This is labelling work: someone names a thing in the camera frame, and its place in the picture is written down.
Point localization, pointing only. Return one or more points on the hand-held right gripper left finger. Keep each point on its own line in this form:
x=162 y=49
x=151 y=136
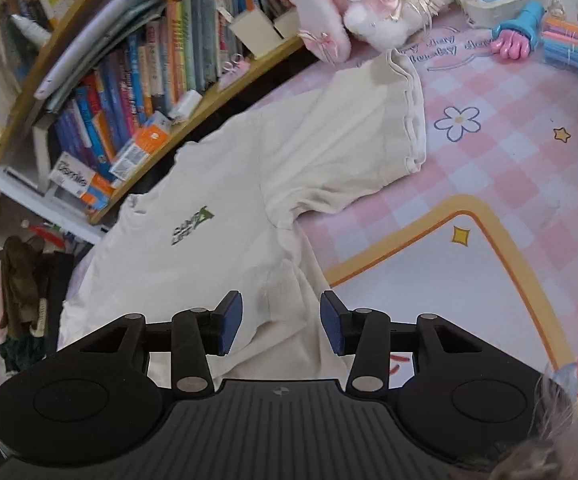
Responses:
x=231 y=322

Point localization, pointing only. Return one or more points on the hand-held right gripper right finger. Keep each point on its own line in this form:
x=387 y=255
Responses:
x=330 y=325

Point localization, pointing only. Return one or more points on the cream T-shirt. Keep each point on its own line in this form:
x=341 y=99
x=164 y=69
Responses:
x=219 y=185

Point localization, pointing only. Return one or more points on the long white orange carton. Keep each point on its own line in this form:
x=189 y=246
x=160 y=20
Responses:
x=141 y=145

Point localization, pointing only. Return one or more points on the tall white orange carton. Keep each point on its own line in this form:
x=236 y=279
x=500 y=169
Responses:
x=76 y=177

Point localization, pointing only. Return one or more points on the dark green cloth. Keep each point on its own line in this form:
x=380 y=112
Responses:
x=21 y=355

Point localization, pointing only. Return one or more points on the olive green cloth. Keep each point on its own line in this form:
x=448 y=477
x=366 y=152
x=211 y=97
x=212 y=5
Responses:
x=21 y=285

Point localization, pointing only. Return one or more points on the white and wooden bookshelf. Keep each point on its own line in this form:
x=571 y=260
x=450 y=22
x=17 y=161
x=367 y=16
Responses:
x=204 y=110

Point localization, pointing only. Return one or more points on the small white box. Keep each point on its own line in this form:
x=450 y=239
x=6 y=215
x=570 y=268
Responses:
x=186 y=105

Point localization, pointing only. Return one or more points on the pink checked cartoon desk mat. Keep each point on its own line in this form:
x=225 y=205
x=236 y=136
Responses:
x=494 y=170

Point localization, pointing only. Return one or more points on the row of colourful books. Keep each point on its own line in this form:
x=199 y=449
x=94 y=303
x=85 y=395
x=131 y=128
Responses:
x=144 y=70

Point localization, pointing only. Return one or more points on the beige paper boxes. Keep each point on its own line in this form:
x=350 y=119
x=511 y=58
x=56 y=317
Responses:
x=259 y=30

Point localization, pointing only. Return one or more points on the pink white plush bunny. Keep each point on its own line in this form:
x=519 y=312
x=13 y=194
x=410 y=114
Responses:
x=369 y=5

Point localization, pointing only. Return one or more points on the pink hand toy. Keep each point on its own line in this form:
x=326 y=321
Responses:
x=516 y=35

